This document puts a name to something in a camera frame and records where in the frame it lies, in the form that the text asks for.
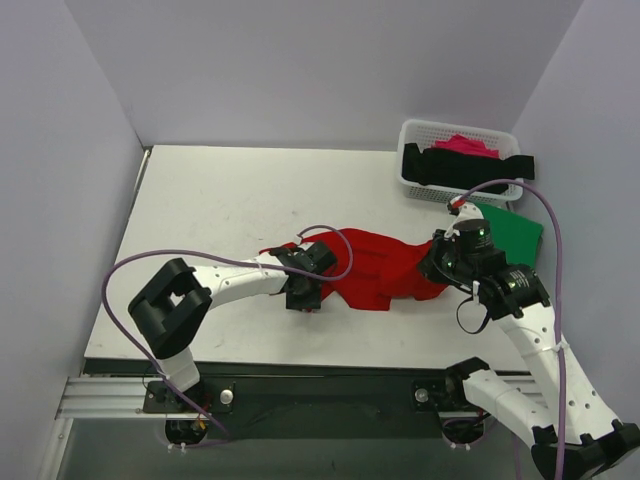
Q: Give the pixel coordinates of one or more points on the red t shirt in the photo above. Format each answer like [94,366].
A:
[381,268]

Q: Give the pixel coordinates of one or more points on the white plastic basket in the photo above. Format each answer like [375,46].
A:
[425,133]

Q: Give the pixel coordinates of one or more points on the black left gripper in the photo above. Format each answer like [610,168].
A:
[304,298]

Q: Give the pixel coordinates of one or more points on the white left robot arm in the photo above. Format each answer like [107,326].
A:
[171,307]

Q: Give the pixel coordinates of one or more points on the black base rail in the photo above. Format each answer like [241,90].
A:
[248,401]

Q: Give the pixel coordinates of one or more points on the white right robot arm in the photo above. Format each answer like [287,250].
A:
[574,435]

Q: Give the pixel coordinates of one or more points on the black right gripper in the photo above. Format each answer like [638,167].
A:
[431,265]

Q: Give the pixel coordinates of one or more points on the black t shirt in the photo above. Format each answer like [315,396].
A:
[439,167]

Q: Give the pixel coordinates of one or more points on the aluminium frame rail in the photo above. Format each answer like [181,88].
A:
[101,398]

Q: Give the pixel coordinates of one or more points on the green folded t shirt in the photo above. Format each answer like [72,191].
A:
[517,236]

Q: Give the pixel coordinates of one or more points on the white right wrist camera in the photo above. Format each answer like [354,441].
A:
[461,210]

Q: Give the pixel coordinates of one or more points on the pink t shirt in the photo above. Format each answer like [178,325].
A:
[461,144]

